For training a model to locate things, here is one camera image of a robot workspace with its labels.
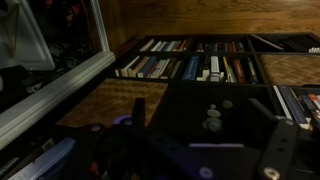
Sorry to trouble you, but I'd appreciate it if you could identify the row of lower shelf books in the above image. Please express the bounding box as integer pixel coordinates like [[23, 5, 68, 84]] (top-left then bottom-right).
[[114, 55, 182, 80]]

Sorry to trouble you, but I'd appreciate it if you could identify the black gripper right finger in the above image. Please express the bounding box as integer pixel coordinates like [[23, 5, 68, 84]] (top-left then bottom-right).
[[248, 98, 300, 180]]

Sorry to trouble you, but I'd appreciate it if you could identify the black cube bookshelf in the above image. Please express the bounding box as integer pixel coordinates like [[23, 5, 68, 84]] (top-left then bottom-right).
[[1, 36, 319, 180]]

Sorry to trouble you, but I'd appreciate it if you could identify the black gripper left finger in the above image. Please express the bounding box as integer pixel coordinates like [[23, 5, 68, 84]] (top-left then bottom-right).
[[132, 98, 146, 127]]

